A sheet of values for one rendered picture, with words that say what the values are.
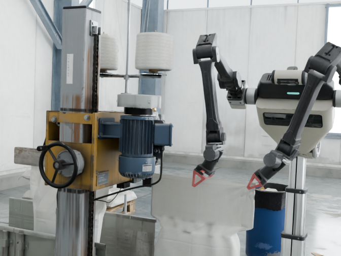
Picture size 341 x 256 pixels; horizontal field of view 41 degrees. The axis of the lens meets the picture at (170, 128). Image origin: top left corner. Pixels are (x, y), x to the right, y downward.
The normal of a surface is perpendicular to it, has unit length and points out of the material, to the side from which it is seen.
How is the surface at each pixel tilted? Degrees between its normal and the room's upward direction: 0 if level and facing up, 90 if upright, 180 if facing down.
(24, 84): 90
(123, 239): 90
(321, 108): 40
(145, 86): 90
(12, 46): 90
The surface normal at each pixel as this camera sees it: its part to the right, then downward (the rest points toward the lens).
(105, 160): 0.92, 0.06
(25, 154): -0.40, 0.04
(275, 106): -0.25, -0.75
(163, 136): 0.01, 0.05
